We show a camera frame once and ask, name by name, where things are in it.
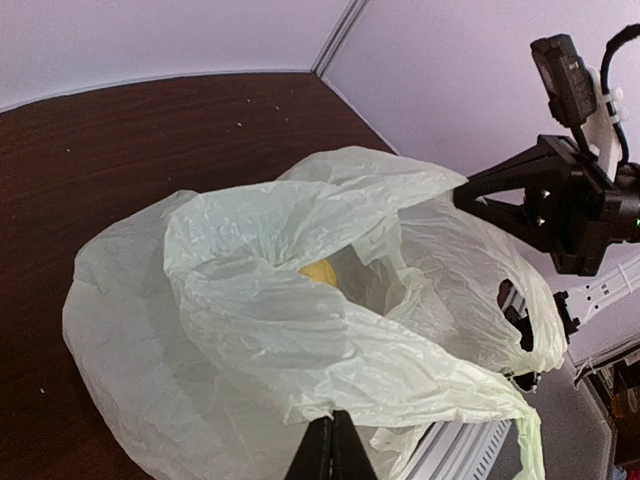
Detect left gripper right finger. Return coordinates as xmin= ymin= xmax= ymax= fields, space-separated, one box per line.
xmin=330 ymin=410 xmax=378 ymax=480

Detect aluminium front rail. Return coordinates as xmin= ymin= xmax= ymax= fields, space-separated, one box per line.
xmin=399 ymin=279 xmax=526 ymax=480

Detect right black cable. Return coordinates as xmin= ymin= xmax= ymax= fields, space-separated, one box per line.
xmin=599 ymin=22 xmax=640 ymax=166

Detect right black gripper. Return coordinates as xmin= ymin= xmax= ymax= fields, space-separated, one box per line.
xmin=453 ymin=135 xmax=639 ymax=276

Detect pale green plastic bag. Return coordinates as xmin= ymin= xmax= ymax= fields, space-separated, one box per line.
xmin=62 ymin=147 xmax=567 ymax=479

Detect right aluminium corner post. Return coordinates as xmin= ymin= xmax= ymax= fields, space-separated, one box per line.
xmin=311 ymin=0 xmax=369 ymax=78

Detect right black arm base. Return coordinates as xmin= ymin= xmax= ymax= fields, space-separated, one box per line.
xmin=497 ymin=278 xmax=584 ymax=394

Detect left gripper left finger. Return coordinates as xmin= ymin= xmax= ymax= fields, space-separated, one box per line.
xmin=284 ymin=417 xmax=333 ymax=480

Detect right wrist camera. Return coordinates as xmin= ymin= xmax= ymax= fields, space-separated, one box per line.
xmin=529 ymin=32 xmax=631 ymax=176

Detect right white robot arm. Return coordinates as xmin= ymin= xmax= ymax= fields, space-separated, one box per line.
xmin=453 ymin=135 xmax=639 ymax=335

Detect yellow lemon in bag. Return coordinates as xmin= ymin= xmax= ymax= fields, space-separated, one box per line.
xmin=299 ymin=259 xmax=338 ymax=288

